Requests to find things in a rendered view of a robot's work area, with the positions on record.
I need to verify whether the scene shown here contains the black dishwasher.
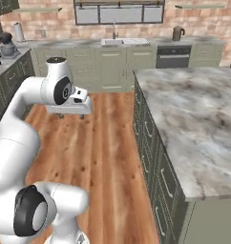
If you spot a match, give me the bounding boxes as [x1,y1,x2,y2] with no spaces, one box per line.
[155,45,193,70]

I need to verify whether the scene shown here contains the dark green island cupboards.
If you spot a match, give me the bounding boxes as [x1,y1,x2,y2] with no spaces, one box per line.
[132,71,231,244]

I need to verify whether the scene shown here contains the metal tap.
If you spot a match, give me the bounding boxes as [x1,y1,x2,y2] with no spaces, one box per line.
[112,18,119,40]

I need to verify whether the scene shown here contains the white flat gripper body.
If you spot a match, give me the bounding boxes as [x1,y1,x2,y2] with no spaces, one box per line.
[45,96,94,116]

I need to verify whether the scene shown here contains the dark brown kettle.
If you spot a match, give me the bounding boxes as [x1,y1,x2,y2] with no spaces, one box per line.
[171,25,186,42]

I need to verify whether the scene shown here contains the window with grey panes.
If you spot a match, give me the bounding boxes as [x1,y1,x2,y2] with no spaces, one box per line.
[73,0,166,26]

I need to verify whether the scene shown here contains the white paper towel roll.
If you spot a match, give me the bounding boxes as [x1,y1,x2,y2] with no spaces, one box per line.
[12,22,27,44]

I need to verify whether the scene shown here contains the dark green side cupboard run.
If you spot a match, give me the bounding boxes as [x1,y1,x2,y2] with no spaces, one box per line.
[0,50,36,142]

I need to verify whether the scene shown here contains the long sage green cupboard run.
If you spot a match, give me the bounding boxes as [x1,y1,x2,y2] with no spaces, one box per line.
[29,45,158,93]

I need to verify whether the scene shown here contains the grey stand mixer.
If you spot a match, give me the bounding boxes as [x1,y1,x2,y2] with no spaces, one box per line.
[0,31,22,60]

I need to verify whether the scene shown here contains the white sink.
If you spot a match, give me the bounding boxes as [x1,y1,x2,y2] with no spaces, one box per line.
[100,37,151,47]

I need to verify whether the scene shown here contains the small sage green cupboard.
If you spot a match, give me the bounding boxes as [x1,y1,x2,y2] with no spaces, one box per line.
[188,42,227,69]

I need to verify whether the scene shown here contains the dark green wall cupboard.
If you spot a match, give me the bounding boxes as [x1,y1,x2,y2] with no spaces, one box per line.
[0,0,21,16]

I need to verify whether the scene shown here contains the pale island cupboard handle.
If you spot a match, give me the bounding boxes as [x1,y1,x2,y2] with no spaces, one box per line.
[144,120,154,139]
[140,154,151,174]
[154,206,168,238]
[160,167,175,199]

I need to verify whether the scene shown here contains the pale wall shelf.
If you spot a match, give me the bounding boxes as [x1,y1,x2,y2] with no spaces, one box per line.
[11,7,63,14]
[175,3,227,10]

